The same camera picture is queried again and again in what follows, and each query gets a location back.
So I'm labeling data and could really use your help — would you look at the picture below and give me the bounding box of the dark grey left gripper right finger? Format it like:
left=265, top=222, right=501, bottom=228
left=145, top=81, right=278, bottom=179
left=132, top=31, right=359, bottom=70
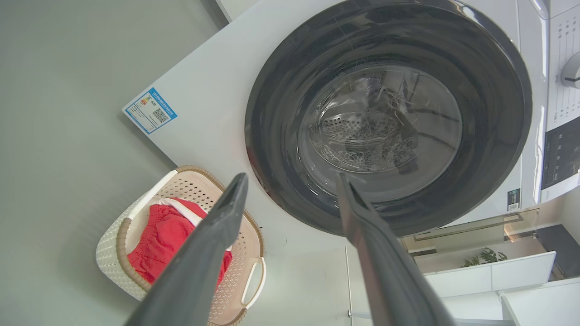
left=335, top=173, right=456, bottom=326

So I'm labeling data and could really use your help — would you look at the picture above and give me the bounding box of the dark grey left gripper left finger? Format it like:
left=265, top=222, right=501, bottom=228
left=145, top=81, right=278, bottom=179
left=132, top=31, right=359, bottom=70
left=124, top=173, right=249, bottom=326

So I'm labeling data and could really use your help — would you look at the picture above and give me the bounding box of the white perforated laundry basket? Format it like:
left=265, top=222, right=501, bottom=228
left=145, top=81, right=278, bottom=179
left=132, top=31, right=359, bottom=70
left=96, top=165, right=267, bottom=326

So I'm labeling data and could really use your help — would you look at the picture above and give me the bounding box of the red garment with white trim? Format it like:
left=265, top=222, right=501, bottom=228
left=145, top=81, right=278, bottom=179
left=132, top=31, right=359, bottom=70
left=126, top=197, right=233, bottom=287

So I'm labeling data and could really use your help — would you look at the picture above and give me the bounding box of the green potted plant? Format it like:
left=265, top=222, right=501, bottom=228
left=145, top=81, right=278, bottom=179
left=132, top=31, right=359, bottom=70
left=460, top=248, right=508, bottom=268

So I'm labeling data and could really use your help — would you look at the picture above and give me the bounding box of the white low cabinet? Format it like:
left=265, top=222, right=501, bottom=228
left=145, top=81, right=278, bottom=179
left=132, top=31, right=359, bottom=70
left=421, top=251, right=557, bottom=298

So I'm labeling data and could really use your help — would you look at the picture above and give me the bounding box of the white front-load washing machine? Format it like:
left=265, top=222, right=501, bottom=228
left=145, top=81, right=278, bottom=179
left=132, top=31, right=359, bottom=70
left=122, top=0, right=580, bottom=326

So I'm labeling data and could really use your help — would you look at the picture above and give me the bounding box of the dark round washing machine door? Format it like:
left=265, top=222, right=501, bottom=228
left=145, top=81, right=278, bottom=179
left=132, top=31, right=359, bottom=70
left=245, top=0, right=533, bottom=237

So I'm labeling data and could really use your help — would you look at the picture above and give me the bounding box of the blue energy label sticker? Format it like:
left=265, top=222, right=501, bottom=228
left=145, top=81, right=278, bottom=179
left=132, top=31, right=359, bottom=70
left=124, top=87, right=178, bottom=135

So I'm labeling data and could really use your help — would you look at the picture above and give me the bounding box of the silver washing machine dial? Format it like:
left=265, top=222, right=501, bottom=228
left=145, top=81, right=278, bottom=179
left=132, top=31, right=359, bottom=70
left=561, top=51, right=580, bottom=89

